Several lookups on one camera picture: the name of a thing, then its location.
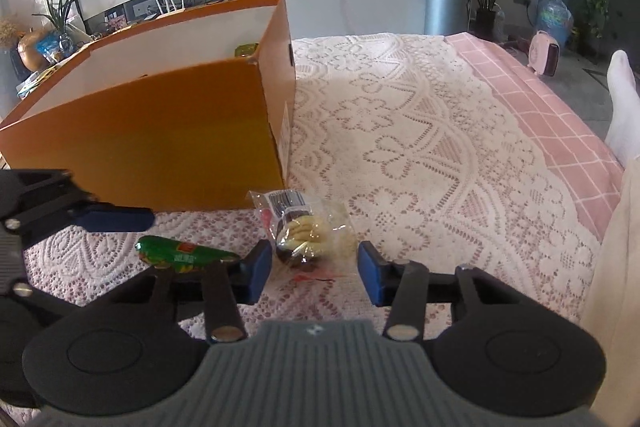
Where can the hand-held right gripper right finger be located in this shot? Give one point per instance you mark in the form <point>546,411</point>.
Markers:
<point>371,274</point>

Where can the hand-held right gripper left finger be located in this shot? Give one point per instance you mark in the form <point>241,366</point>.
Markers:
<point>260,272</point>

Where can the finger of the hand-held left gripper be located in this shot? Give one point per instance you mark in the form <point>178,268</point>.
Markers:
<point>117,218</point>
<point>45,298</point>

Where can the clear packet of yellow cakes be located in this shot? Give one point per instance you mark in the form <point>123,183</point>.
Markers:
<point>300,227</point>

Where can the green snack packet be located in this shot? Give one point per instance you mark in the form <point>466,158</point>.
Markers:
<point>185,254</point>

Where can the orange cardboard box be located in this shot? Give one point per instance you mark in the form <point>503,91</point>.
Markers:
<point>175,132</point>

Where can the orange gourd ornament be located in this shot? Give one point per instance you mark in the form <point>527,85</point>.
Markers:
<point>32,52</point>

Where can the small potted plant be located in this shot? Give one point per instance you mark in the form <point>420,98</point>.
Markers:
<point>61,19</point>

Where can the white router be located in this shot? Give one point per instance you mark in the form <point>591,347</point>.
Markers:
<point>169,2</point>

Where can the pink checked sheet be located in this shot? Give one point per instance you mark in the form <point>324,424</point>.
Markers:
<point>550,117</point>

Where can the cream cloth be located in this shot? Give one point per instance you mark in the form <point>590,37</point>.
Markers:
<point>620,282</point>

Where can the white low cabinet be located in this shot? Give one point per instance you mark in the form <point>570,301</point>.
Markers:
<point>350,14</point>

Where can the grey trash can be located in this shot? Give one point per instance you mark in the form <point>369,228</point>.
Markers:
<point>445,12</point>

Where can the pink space heater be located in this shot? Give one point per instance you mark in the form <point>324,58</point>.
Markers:
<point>544,54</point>

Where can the person's leg in white sock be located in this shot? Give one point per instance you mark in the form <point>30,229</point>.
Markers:
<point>622,107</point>

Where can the blue water jug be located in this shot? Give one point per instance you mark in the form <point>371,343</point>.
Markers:
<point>555,19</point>

